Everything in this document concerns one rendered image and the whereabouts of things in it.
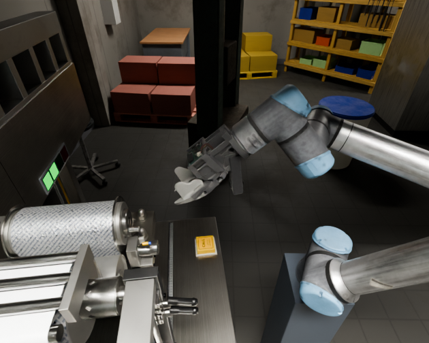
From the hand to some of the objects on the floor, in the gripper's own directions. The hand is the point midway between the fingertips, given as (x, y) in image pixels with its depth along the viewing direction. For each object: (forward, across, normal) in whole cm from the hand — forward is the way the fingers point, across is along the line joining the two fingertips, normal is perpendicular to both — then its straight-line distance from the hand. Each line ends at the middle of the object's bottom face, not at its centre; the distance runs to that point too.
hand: (181, 196), depth 65 cm
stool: (+169, -198, +35) cm, 263 cm away
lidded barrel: (-45, -195, +214) cm, 293 cm away
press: (+54, -235, +131) cm, 274 cm away
